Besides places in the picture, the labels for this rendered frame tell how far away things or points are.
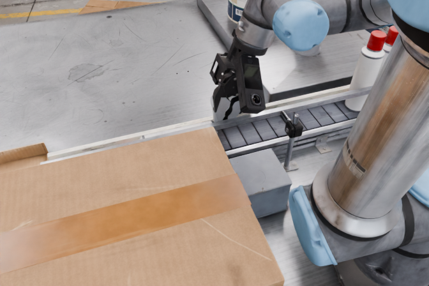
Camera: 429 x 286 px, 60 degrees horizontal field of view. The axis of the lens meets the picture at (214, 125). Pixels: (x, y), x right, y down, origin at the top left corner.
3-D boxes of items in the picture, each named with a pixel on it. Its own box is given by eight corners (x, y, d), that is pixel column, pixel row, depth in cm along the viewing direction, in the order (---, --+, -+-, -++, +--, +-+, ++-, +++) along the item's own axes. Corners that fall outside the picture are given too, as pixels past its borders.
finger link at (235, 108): (223, 114, 88) (237, 83, 83) (232, 131, 84) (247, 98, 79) (211, 113, 87) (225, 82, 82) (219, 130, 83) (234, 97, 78)
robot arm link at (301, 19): (357, 0, 54) (323, -25, 62) (285, 11, 53) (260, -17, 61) (346, 48, 60) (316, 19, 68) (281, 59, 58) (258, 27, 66)
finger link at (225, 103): (211, 113, 87) (225, 82, 82) (219, 130, 83) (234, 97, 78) (199, 113, 86) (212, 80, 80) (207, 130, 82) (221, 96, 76)
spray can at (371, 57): (358, 97, 96) (382, 26, 82) (369, 110, 93) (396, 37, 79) (340, 101, 96) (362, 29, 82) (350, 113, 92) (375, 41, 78)
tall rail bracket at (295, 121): (280, 148, 90) (290, 95, 79) (294, 170, 85) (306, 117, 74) (268, 151, 89) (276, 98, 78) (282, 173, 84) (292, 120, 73)
